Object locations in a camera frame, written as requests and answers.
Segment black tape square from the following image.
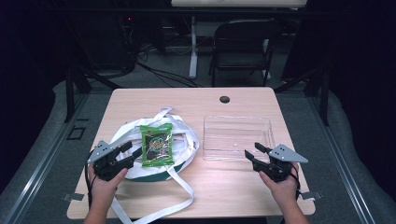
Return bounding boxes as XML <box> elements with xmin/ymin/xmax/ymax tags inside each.
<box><xmin>65</xmin><ymin>125</ymin><xmax>87</xmax><ymax>141</ymax></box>

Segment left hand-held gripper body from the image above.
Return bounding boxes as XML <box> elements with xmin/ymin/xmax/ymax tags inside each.
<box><xmin>87</xmin><ymin>140</ymin><xmax>133</xmax><ymax>182</ymax></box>

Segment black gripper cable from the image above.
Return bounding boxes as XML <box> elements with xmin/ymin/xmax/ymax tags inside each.
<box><xmin>84</xmin><ymin>150</ymin><xmax>95</xmax><ymax>210</ymax></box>
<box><xmin>290</xmin><ymin>163</ymin><xmax>303</xmax><ymax>201</ymax></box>

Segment person's right hand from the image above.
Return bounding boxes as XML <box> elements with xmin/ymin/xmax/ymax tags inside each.
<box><xmin>258</xmin><ymin>162</ymin><xmax>302</xmax><ymax>205</ymax></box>

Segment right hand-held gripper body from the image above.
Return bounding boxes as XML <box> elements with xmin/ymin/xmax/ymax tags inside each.
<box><xmin>252</xmin><ymin>143</ymin><xmax>309</xmax><ymax>183</ymax></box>

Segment black metal stand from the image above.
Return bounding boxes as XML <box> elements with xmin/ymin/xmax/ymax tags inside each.
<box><xmin>274</xmin><ymin>65</ymin><xmax>331</xmax><ymax>127</ymax></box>
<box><xmin>63</xmin><ymin>60</ymin><xmax>123</xmax><ymax>124</ymax></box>

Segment clear plastic tray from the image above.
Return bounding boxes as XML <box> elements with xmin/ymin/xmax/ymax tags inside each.
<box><xmin>202</xmin><ymin>115</ymin><xmax>276</xmax><ymax>162</ymax></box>

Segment white tote bag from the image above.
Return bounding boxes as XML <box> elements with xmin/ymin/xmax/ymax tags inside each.
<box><xmin>108</xmin><ymin>105</ymin><xmax>201</xmax><ymax>224</ymax></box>

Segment black folding chair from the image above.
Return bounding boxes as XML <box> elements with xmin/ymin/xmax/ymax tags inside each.
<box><xmin>209</xmin><ymin>18</ymin><xmax>276</xmax><ymax>88</ymax></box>

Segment black floor cables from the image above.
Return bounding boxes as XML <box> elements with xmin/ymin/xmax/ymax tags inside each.
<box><xmin>120</xmin><ymin>18</ymin><xmax>204</xmax><ymax>89</ymax></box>

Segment metal table bracket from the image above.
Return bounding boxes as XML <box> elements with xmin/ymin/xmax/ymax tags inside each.
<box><xmin>300</xmin><ymin>190</ymin><xmax>324</xmax><ymax>201</ymax></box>
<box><xmin>62</xmin><ymin>192</ymin><xmax>85</xmax><ymax>203</ymax></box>

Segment white desk with leg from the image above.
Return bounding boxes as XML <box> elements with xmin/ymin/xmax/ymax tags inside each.
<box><xmin>170</xmin><ymin>0</ymin><xmax>308</xmax><ymax>79</ymax></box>

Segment person's left hand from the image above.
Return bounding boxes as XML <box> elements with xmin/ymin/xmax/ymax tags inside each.
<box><xmin>87</xmin><ymin>164</ymin><xmax>129</xmax><ymax>203</ymax></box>

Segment aluminium floor rail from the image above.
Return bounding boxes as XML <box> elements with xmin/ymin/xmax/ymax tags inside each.
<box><xmin>306</xmin><ymin>92</ymin><xmax>377</xmax><ymax>224</ymax></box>
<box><xmin>2</xmin><ymin>92</ymin><xmax>89</xmax><ymax>224</ymax></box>

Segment green snack packet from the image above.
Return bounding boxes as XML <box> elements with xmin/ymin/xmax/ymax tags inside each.
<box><xmin>139</xmin><ymin>122</ymin><xmax>176</xmax><ymax>168</ymax></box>

